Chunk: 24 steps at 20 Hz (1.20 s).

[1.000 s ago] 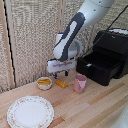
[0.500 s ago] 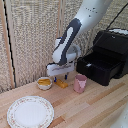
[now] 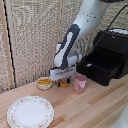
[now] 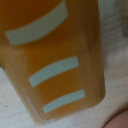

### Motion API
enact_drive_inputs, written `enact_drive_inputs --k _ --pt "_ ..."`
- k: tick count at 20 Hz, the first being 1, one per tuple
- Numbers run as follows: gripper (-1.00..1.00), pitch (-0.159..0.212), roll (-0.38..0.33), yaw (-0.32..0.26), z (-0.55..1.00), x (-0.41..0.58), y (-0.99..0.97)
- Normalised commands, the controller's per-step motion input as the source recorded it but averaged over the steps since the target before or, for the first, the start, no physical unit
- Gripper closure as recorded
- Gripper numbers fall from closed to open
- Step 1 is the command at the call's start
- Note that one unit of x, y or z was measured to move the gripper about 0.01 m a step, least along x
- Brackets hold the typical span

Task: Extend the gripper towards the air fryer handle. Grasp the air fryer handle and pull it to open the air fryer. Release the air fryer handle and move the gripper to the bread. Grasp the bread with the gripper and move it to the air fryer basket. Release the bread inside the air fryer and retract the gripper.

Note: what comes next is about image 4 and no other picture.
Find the orange food block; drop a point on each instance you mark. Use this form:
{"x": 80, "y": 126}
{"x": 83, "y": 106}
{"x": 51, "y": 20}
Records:
{"x": 56, "y": 46}

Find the pink cup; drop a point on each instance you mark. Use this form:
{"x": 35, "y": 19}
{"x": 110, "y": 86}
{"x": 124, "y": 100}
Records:
{"x": 119, "y": 121}

